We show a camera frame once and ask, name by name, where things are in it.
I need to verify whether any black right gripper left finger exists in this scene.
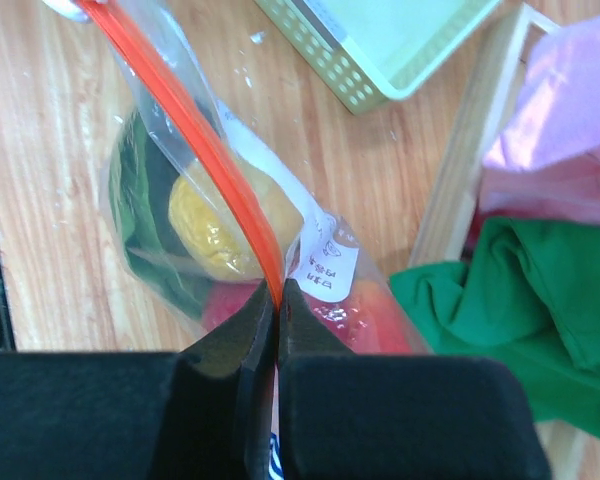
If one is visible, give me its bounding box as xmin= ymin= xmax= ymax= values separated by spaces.
xmin=0 ymin=277 xmax=279 ymax=480

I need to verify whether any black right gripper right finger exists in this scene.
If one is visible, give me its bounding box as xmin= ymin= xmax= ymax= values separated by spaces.
xmin=278 ymin=280 xmax=552 ymax=479

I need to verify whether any clear zip top bag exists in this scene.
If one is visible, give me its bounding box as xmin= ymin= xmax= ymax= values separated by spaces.
xmin=42 ymin=0 xmax=434 ymax=356

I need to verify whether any fake peach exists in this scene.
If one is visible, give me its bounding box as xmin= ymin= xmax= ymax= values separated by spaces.
xmin=304 ymin=280 xmax=424 ymax=354

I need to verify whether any fake red apple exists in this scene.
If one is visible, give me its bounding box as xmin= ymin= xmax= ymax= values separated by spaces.
xmin=201 ymin=283 xmax=273 ymax=342

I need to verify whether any fake yellow orange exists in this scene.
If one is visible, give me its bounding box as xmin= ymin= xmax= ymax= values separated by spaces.
xmin=168 ymin=157 xmax=304 ymax=282

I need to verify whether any green tank top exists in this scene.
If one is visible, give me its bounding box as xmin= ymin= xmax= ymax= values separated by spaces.
xmin=390 ymin=216 xmax=600 ymax=439

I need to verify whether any fake green leafy vegetable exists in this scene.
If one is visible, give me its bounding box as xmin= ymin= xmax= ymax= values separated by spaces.
xmin=107 ymin=111 xmax=212 ymax=322

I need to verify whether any blue striped cloth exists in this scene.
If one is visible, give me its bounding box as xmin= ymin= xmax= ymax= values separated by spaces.
xmin=268 ymin=432 xmax=284 ymax=480

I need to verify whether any wooden clothes rack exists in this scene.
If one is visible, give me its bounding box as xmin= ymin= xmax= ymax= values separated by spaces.
xmin=409 ymin=3 xmax=600 ymax=479

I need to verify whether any pink shirt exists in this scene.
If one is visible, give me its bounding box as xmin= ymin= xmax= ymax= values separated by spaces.
xmin=478 ymin=16 xmax=600 ymax=225

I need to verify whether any light green plastic basket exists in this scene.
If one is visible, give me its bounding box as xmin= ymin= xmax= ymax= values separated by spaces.
xmin=257 ymin=0 xmax=499 ymax=115

